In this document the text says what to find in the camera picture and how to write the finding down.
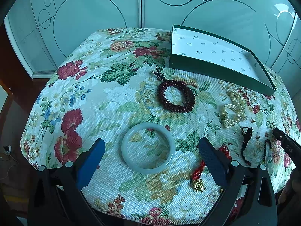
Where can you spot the frosted glass wardrobe doors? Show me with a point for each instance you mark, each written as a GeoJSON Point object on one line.
{"type": "Point", "coordinates": [44, 32]}

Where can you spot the black cord jade pendant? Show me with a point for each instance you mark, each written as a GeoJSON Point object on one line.
{"type": "Point", "coordinates": [247, 134]}

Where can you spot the pale jade bangle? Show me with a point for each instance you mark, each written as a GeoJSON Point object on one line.
{"type": "Point", "coordinates": [148, 148]}

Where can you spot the red knot gold charm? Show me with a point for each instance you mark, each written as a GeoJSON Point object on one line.
{"type": "Point", "coordinates": [196, 182]}

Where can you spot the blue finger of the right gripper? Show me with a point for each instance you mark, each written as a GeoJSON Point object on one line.
{"type": "Point", "coordinates": [291, 147]}

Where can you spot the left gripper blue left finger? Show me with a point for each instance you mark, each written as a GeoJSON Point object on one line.
{"type": "Point", "coordinates": [88, 162]}

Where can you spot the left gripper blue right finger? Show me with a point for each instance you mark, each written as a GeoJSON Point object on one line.
{"type": "Point", "coordinates": [216, 162]}

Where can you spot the green shallow gift box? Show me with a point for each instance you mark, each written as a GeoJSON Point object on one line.
{"type": "Point", "coordinates": [201, 52]}

